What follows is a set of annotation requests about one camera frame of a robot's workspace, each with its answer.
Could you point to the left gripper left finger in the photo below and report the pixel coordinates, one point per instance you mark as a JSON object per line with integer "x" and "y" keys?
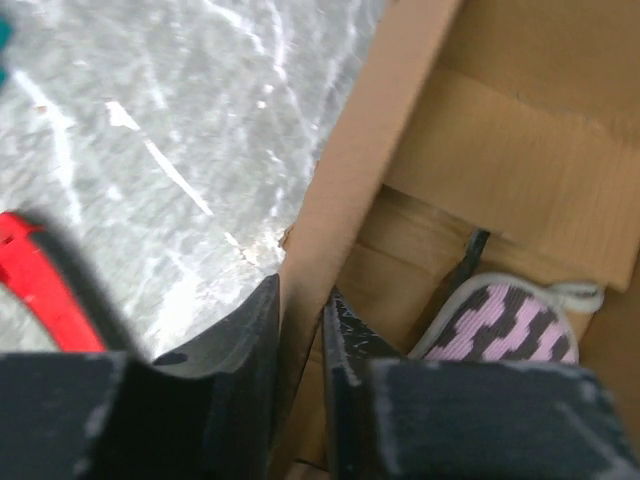
{"x": 200, "y": 411}

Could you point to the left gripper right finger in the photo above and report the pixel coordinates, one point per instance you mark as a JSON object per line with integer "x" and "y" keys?
{"x": 390, "y": 417}

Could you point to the purple black striped sponge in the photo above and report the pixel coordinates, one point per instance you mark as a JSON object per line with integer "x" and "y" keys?
{"x": 500, "y": 317}

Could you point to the red black utility knife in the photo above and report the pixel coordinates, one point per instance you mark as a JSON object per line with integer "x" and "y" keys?
{"x": 40, "y": 271}

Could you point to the brown cardboard express box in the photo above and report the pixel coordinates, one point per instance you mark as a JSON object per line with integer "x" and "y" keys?
{"x": 480, "y": 137}

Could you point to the teal plastic block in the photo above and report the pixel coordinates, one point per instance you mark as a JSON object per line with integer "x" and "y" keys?
{"x": 6, "y": 33}

